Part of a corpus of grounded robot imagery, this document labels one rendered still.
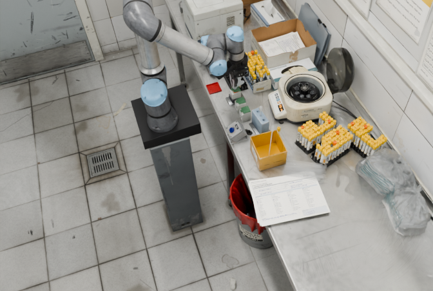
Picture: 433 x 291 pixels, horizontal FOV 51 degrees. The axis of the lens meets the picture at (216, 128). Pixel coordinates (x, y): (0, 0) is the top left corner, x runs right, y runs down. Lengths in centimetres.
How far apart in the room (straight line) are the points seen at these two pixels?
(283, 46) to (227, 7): 39
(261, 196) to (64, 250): 150
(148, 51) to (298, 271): 111
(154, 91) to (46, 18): 191
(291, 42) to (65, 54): 209
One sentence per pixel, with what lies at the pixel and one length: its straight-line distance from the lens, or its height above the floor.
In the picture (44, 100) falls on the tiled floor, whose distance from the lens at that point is 390.
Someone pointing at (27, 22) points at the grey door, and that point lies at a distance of 381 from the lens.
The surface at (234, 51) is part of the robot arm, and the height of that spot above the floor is 124.
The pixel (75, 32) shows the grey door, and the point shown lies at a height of 34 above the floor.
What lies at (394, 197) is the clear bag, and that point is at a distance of 200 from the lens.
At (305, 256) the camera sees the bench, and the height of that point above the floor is 87.
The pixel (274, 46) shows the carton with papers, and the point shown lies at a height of 94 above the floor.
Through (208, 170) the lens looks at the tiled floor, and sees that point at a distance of 314.
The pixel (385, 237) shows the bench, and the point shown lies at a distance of 199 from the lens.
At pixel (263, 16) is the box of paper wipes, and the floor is 93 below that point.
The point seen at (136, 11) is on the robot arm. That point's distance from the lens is 179.
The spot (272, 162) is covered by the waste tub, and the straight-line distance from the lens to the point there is 205.
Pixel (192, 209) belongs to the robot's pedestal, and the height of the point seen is 20.
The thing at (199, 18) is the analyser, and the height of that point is 114.
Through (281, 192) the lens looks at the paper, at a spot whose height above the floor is 89.
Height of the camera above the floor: 260
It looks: 51 degrees down
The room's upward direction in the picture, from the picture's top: 5 degrees counter-clockwise
